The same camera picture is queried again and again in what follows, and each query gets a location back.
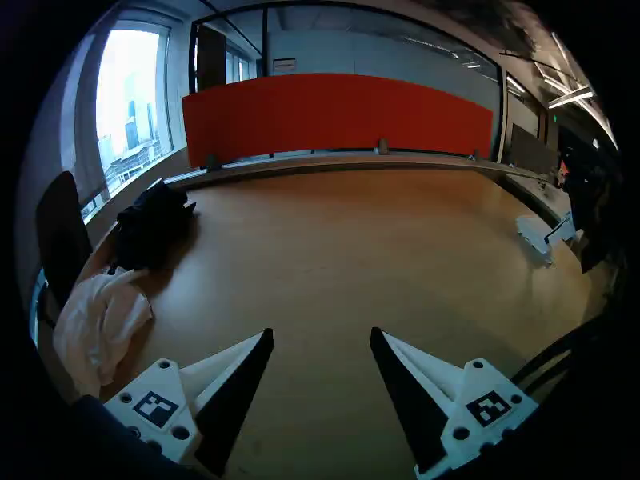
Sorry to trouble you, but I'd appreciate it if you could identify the black office chair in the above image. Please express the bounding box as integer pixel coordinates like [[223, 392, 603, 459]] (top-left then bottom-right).
[[35, 170, 94, 314]]

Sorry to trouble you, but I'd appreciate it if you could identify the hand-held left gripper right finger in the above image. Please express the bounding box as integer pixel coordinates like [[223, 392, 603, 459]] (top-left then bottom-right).
[[369, 326, 541, 478]]

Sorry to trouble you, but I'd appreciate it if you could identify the heap of black towels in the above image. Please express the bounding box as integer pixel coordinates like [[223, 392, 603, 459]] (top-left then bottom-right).
[[114, 182, 198, 274]]

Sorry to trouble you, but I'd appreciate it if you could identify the red desk screen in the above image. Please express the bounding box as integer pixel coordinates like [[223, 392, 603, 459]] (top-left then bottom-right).
[[165, 73, 551, 185]]

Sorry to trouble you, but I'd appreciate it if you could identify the heap of white towels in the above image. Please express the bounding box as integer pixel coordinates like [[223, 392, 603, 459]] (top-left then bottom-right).
[[51, 269, 155, 401]]

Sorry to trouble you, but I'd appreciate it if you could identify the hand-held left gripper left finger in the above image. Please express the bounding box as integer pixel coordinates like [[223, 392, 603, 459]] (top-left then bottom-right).
[[102, 327, 275, 478]]

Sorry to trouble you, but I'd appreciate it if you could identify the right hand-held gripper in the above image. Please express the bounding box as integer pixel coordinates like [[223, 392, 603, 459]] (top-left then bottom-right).
[[515, 192, 623, 274]]

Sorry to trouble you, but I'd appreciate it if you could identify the black cable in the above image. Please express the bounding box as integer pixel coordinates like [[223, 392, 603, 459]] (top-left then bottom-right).
[[510, 315, 609, 392]]

